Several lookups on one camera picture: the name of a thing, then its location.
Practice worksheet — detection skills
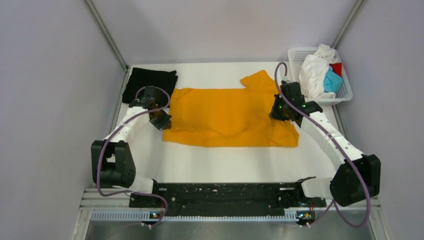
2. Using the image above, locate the orange t shirt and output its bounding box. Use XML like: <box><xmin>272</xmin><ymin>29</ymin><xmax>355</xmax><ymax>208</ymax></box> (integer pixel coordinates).
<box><xmin>163</xmin><ymin>70</ymin><xmax>300</xmax><ymax>148</ymax></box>

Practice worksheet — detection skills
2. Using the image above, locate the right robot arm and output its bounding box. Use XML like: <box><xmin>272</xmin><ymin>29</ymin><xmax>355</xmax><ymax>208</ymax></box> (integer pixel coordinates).
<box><xmin>269</xmin><ymin>81</ymin><xmax>381</xmax><ymax>207</ymax></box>

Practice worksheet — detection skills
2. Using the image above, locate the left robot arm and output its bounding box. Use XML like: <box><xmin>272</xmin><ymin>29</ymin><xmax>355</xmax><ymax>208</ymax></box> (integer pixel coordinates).
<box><xmin>91</xmin><ymin>85</ymin><xmax>172</xmax><ymax>207</ymax></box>

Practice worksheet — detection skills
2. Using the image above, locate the folded black t shirt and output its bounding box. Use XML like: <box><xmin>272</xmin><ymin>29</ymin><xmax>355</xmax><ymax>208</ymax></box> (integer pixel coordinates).
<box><xmin>122</xmin><ymin>67</ymin><xmax>178</xmax><ymax>104</ymax></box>

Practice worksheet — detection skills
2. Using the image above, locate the white t shirt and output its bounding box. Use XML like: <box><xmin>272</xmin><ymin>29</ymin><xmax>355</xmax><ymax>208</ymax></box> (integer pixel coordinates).
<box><xmin>298</xmin><ymin>44</ymin><xmax>339</xmax><ymax>99</ymax></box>

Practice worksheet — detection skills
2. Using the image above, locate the white plastic basket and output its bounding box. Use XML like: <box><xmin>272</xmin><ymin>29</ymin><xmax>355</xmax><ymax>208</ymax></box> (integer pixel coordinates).
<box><xmin>287</xmin><ymin>46</ymin><xmax>353</xmax><ymax>105</ymax></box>

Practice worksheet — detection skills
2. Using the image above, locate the light blue t shirt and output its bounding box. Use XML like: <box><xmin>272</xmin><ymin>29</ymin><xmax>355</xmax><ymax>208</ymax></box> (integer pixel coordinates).
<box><xmin>323</xmin><ymin>66</ymin><xmax>343</xmax><ymax>94</ymax></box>

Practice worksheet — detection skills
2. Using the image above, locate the red t shirt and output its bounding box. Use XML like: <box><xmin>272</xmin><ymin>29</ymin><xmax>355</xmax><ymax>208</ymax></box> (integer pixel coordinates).
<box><xmin>329</xmin><ymin>62</ymin><xmax>343</xmax><ymax>77</ymax></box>

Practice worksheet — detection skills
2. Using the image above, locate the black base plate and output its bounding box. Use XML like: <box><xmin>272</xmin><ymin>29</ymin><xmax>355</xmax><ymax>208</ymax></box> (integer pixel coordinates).
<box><xmin>129</xmin><ymin>182</ymin><xmax>327</xmax><ymax>217</ymax></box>

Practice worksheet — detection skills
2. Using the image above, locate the white slotted cable duct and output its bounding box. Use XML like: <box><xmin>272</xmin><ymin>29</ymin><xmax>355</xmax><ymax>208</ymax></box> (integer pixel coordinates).
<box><xmin>91</xmin><ymin>210</ymin><xmax>313</xmax><ymax>223</ymax></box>

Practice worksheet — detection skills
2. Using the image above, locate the aluminium frame rail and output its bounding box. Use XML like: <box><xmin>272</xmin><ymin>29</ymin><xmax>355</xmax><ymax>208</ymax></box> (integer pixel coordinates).
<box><xmin>79</xmin><ymin>188</ymin><xmax>130</xmax><ymax>210</ymax></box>

